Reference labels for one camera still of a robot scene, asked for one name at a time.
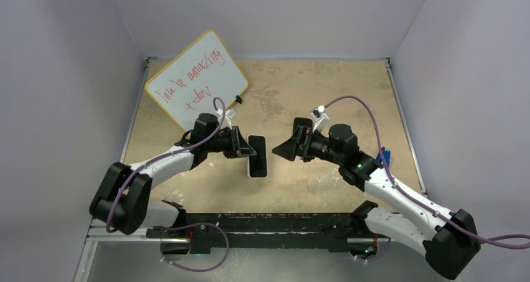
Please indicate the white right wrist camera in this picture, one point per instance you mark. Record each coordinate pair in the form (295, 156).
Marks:
(320, 117)

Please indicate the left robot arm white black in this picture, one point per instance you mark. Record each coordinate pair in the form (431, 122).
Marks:
(122, 200)

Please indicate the black phone case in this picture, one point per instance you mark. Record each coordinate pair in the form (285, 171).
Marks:
(302, 122)

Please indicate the blue marker pen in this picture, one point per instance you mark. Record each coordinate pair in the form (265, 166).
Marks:
(383, 157)

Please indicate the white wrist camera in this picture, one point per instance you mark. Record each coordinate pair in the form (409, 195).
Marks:
(230, 115)
(320, 117)

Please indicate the white board yellow frame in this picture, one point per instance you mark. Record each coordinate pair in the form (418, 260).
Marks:
(187, 85)

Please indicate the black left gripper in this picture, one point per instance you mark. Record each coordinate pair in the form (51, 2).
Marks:
(238, 147)

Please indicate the black phone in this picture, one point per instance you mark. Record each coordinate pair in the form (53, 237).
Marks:
(258, 164)

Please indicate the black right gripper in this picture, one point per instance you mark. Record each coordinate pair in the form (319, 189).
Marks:
(288, 150)

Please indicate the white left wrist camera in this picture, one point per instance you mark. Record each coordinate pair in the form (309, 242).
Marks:
(230, 115)

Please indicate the aluminium frame rail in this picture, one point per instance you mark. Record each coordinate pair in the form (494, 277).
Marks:
(247, 224)

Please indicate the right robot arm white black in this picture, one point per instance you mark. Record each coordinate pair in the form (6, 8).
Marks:
(432, 230)

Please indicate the white phone case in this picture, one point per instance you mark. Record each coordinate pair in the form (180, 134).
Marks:
(257, 176)

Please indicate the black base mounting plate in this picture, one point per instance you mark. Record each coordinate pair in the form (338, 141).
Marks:
(334, 244)

